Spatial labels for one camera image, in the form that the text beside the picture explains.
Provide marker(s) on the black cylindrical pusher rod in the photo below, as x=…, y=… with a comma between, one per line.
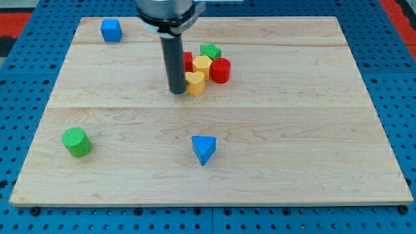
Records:
x=172, y=49

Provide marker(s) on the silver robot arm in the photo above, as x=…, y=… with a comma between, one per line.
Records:
x=169, y=19

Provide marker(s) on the blue triangle block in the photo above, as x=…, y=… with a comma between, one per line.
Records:
x=203, y=147

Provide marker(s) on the red block behind rod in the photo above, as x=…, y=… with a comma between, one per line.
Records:
x=188, y=59

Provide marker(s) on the yellow hexagon block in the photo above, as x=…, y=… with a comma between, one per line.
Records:
x=202, y=63

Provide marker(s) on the green star block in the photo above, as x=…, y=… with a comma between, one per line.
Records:
x=210, y=50

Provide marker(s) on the yellow heart block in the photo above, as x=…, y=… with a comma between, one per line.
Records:
x=195, y=82

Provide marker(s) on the red cylinder block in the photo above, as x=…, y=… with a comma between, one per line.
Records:
x=220, y=70

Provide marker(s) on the blue cube block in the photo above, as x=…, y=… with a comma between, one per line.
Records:
x=111, y=30

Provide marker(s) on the green cylinder block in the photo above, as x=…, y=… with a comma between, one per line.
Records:
x=76, y=141

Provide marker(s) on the wooden board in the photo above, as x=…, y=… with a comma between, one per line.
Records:
x=294, y=125

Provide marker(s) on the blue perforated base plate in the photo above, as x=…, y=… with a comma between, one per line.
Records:
x=39, y=37

